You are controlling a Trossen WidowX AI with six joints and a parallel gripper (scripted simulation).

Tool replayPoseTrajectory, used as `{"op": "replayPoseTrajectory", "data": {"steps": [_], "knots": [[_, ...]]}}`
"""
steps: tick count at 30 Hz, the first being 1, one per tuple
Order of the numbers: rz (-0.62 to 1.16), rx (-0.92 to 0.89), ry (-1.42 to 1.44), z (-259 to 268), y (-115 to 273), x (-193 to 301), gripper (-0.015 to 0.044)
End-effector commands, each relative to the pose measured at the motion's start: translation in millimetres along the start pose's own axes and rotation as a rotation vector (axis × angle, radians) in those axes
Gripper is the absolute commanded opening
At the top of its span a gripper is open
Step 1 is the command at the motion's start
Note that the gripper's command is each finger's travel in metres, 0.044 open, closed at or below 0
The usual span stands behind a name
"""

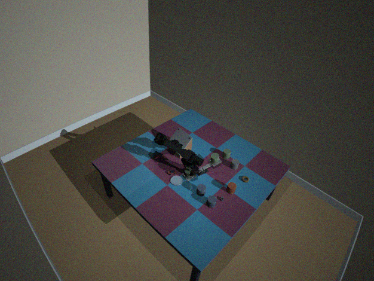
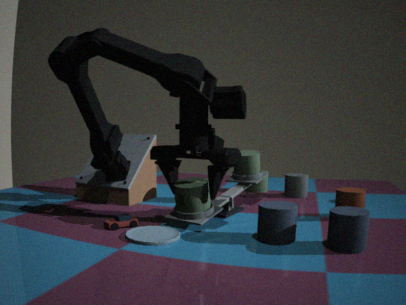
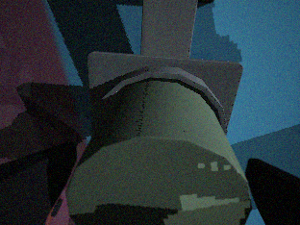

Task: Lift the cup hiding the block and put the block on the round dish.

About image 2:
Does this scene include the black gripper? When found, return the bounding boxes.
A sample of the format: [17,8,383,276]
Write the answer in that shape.
[150,119,242,200]

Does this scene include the brown cylinder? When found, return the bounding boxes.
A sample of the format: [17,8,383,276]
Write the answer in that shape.
[335,187,366,208]

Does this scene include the grey round dish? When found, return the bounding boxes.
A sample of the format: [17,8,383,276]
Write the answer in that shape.
[125,226,180,246]

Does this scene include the grey balance beam with pans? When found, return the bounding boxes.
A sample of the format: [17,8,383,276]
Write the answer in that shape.
[164,170,269,226]

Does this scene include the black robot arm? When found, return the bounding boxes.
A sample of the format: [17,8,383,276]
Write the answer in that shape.
[48,28,246,182]

